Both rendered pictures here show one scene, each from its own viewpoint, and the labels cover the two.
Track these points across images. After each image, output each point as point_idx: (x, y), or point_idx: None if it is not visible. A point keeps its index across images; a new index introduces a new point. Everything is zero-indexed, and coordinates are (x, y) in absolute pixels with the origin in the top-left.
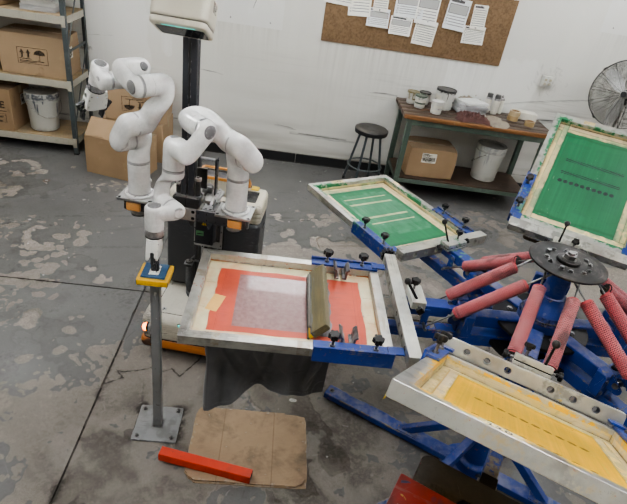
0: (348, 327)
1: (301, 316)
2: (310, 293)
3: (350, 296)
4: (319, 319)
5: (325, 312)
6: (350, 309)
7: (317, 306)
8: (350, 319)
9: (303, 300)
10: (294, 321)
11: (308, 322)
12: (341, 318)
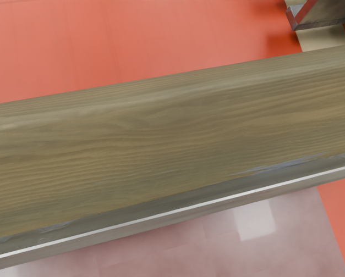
0: (187, 14)
1: (204, 243)
2: (18, 241)
3: None
4: (335, 108)
5: (304, 67)
6: (48, 15)
7: (199, 148)
8: (127, 10)
9: (45, 274)
10: (262, 270)
11: (333, 178)
12: (136, 46)
